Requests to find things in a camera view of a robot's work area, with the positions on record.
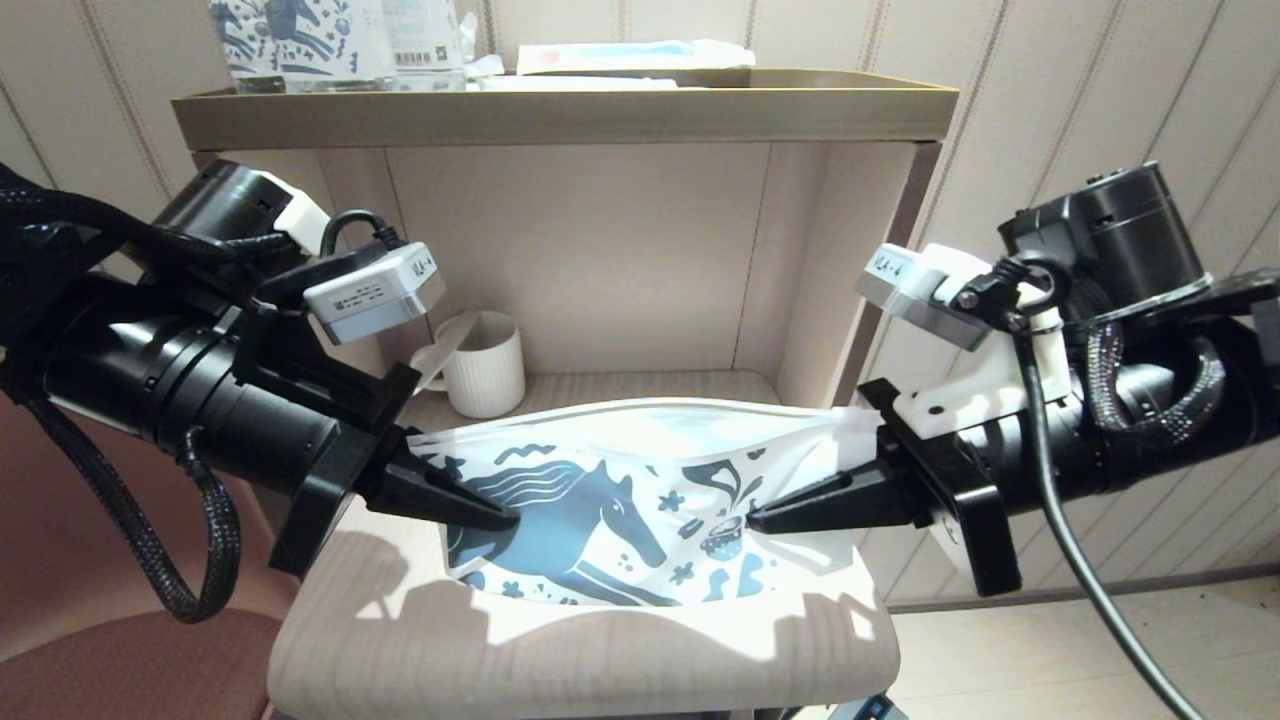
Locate white horse-print zip pouch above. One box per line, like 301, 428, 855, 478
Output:
408, 397, 886, 608

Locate white ribbed mug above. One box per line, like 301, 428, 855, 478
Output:
410, 310, 527, 420

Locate white wrapped packet in mug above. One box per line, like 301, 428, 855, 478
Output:
412, 312, 483, 393

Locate light wood shelf desk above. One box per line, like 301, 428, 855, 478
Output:
195, 140, 941, 720

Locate brown chair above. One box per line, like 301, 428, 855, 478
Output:
0, 390, 301, 720

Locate horse-print packages on shelf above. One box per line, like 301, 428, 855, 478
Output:
262, 0, 396, 93

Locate small knotted white packet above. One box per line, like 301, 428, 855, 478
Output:
455, 12, 504, 89

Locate horse label water bottle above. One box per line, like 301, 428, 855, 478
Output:
207, 0, 286, 94

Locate barcode label water bottle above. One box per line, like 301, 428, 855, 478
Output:
380, 0, 466, 93

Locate blue white toothbrush packet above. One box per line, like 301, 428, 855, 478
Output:
515, 39, 756, 76

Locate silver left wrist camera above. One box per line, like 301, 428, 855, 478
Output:
303, 240, 448, 347

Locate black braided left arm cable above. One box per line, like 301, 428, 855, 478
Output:
0, 185, 291, 624

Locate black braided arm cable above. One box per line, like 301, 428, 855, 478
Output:
0, 185, 291, 624
1085, 318, 1229, 453

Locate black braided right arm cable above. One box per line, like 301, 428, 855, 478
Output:
1085, 318, 1229, 453

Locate black left camera cable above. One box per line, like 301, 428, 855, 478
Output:
318, 208, 406, 259

